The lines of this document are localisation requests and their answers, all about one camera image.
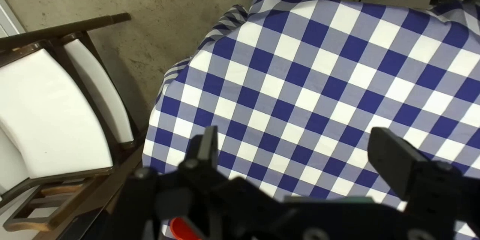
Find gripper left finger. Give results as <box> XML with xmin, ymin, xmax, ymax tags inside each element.
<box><xmin>112</xmin><ymin>126</ymin><xmax>280</xmax><ymax>240</ymax></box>

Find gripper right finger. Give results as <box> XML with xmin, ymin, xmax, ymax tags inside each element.
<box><xmin>367</xmin><ymin>127</ymin><xmax>480</xmax><ymax>239</ymax></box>

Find orange plastic object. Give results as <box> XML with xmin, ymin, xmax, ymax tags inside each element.
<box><xmin>169</xmin><ymin>217</ymin><xmax>202</xmax><ymax>240</ymax></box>

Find blue white checked tablecloth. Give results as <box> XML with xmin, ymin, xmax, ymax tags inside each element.
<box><xmin>142</xmin><ymin>0</ymin><xmax>480</xmax><ymax>240</ymax></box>

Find dark wooden chair white cushions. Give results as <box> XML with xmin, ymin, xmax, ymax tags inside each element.
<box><xmin>0</xmin><ymin>12</ymin><xmax>150</xmax><ymax>240</ymax></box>

